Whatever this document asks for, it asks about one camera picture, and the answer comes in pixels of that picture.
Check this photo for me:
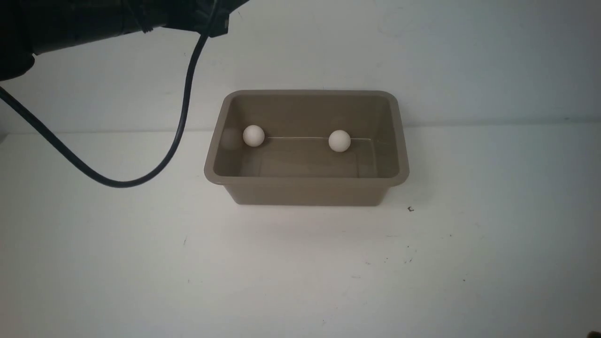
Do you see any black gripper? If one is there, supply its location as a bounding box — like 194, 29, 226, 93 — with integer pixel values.
163, 0, 247, 37

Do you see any white ping-pong ball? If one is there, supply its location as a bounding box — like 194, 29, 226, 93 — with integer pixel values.
328, 129, 352, 153
242, 125, 265, 147

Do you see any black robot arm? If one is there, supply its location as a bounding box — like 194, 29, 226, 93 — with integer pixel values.
0, 0, 215, 81

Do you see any tan plastic bin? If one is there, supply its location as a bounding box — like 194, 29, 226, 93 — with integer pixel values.
204, 90, 410, 206

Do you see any black camera cable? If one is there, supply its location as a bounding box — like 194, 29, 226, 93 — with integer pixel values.
0, 0, 221, 189

